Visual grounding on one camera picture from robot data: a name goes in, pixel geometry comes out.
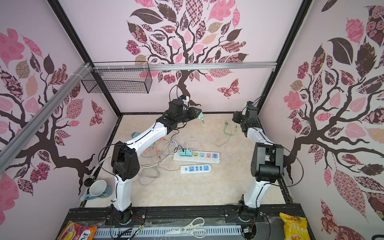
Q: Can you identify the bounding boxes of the yellow snack bag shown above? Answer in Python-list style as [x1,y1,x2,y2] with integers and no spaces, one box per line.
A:
[280,213,311,240]

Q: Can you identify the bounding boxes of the white handled scissors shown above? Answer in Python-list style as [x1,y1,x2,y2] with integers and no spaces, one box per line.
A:
[166,217,207,239]

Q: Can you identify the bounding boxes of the green charger plug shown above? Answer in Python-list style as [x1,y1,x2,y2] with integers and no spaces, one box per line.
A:
[198,113,204,122]

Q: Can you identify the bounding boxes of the red yellow snack packet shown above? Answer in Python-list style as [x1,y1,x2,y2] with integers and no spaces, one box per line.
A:
[57,221,98,240]

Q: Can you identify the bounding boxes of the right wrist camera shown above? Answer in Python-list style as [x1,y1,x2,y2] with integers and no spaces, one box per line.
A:
[245,101,255,109]

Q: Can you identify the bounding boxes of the black mounting rail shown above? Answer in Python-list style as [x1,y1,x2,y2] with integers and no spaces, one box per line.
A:
[63,204,305,225]

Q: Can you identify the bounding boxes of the white slotted cable duct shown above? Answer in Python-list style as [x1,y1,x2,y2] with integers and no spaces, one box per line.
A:
[94,226,243,240]

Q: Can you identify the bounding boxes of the black wire basket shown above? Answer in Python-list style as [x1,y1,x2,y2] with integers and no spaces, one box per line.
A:
[82,61,153,94]

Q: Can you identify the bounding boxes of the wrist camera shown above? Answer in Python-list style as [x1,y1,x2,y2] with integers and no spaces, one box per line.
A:
[245,101,255,109]
[179,95,190,110]

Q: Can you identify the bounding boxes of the aluminium frame bar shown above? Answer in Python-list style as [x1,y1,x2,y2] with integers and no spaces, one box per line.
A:
[1,62,277,173]

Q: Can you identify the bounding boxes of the long multicolour power strip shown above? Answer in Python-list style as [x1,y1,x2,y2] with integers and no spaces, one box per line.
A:
[173,150,221,164]

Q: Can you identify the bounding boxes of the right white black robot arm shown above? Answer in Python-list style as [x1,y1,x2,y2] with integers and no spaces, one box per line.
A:
[233,102,284,218]

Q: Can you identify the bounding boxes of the white mug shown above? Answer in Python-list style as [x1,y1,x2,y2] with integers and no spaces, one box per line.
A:
[84,180,112,201]

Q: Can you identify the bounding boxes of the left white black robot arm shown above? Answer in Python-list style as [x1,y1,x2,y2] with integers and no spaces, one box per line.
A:
[111,99,202,224]

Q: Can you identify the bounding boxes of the green usb cable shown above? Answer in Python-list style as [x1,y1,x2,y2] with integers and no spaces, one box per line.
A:
[201,118,238,148]

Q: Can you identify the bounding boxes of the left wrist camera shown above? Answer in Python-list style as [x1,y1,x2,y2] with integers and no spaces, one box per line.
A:
[179,95,190,110]

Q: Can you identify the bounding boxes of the teal charger plug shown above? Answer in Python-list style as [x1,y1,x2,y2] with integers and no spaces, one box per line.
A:
[179,150,186,157]
[185,150,193,157]

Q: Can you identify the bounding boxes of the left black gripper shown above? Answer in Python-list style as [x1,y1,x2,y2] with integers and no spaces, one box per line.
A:
[175,105,201,123]

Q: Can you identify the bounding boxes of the small blue-socket power strip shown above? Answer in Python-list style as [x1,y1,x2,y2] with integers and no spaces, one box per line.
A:
[180,164,212,175]

